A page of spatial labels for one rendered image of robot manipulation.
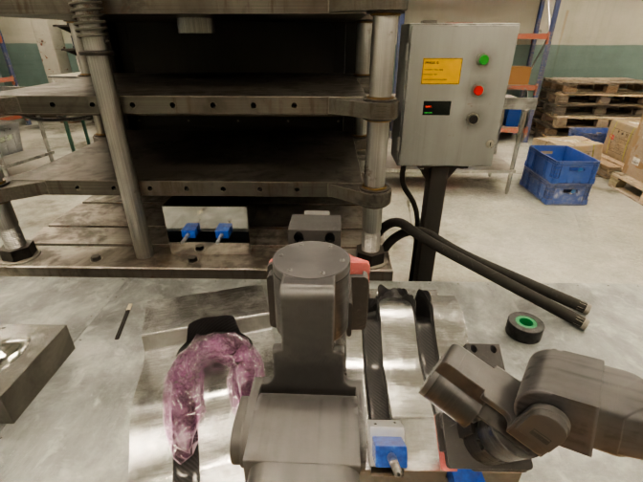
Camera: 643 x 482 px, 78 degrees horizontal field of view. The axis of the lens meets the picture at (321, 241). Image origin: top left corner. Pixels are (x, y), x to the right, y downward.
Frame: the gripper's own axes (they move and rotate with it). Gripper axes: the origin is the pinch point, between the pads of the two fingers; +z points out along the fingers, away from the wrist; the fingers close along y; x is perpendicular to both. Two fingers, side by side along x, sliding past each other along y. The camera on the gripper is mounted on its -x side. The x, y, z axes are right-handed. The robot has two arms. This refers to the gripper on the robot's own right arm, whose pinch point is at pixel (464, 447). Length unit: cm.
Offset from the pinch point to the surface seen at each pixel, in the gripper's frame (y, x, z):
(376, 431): 12.7, -1.6, -1.0
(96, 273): 94, -52, 47
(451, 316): -5.5, -25.3, 12.7
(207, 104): 55, -86, 8
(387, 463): 11.8, 2.5, -3.5
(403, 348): 5.1, -18.2, 12.3
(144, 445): 48.2, 0.2, 4.7
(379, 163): 6, -73, 18
